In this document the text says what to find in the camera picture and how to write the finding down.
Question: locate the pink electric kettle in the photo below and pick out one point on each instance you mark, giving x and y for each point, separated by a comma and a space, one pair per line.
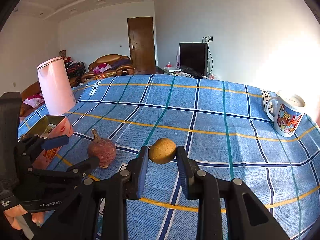
55, 86

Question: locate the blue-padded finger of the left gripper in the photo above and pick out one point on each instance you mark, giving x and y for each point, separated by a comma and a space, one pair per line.
33, 146

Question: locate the brown leather armchair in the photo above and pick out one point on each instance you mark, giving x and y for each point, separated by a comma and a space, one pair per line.
121, 65

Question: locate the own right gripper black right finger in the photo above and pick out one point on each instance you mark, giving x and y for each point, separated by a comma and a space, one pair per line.
247, 217

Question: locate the brown leather sofa left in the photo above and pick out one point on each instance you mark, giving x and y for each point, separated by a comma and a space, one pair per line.
31, 90

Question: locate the pink floral pillow armchair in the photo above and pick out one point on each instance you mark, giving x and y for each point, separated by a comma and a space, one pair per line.
101, 68

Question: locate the brown wooden door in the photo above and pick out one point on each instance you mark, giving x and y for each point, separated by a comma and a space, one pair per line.
142, 44

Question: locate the low tv stand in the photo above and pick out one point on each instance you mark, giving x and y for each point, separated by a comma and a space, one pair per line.
184, 72

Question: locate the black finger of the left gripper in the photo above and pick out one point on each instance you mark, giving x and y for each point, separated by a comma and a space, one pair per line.
77, 171

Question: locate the brown round fruit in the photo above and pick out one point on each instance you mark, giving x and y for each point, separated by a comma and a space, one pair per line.
162, 151

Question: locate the cartoon printed white mug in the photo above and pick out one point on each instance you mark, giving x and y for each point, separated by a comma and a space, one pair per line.
288, 114

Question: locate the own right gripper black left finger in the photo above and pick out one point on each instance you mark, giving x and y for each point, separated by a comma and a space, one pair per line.
77, 215

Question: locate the purple round turnip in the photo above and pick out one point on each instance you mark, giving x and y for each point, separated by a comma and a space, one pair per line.
102, 148

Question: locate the person's left hand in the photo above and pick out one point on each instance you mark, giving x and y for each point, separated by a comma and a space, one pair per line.
14, 212

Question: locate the pink tin box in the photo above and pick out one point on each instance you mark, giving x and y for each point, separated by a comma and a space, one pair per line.
49, 126

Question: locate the blue plaid tablecloth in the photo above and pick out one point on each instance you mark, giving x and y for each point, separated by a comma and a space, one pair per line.
221, 125

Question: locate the pink floral pillow left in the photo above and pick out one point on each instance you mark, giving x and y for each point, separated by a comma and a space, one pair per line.
34, 101

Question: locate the black television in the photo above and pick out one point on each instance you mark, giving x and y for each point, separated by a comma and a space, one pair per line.
194, 56

